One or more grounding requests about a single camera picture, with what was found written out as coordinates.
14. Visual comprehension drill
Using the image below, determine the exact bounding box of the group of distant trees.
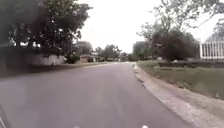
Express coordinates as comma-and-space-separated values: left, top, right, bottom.
94, 43, 131, 63

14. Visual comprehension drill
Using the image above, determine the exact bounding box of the small red building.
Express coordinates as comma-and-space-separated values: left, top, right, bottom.
78, 53, 101, 64

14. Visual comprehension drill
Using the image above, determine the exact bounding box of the grey asphalt road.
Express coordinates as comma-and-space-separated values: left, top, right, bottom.
0, 61, 198, 128

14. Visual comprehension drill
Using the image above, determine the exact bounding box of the dark bushy tree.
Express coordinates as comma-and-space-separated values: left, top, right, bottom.
150, 29, 201, 62

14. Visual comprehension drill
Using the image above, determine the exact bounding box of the pale concrete kerb strip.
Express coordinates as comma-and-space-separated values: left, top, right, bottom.
132, 62, 224, 128

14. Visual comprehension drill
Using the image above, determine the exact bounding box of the dark low hedge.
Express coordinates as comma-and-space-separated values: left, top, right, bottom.
157, 60, 224, 70

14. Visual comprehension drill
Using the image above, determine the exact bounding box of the big dark tree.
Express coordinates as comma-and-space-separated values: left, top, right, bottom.
0, 0, 93, 64

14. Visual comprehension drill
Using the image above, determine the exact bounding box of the grass lawn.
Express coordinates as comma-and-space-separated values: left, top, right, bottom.
136, 59, 224, 101

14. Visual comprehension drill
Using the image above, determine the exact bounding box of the white picket fence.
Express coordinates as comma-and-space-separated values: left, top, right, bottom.
198, 39, 224, 61

